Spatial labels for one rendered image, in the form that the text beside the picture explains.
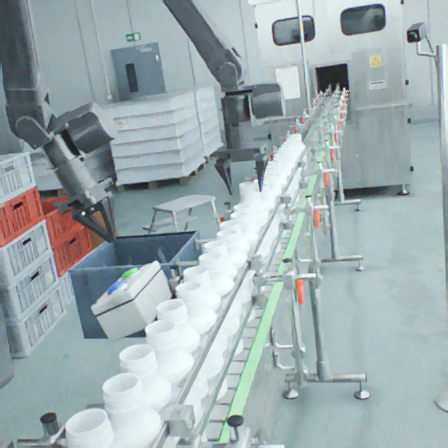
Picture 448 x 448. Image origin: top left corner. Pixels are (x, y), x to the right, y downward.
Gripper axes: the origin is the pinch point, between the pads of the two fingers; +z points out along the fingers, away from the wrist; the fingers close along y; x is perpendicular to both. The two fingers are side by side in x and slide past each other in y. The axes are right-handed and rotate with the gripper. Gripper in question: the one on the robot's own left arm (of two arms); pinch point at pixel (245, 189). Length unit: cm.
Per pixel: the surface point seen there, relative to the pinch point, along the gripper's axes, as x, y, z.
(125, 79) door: -992, 430, -29
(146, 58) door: -992, 378, -63
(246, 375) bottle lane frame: 42.2, -5.6, 18.9
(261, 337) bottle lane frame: 30.3, -6.0, 18.9
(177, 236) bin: -53, 36, 25
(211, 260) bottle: 37.5, -1.4, 2.2
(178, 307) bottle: 52, -1, 3
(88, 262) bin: -34, 59, 26
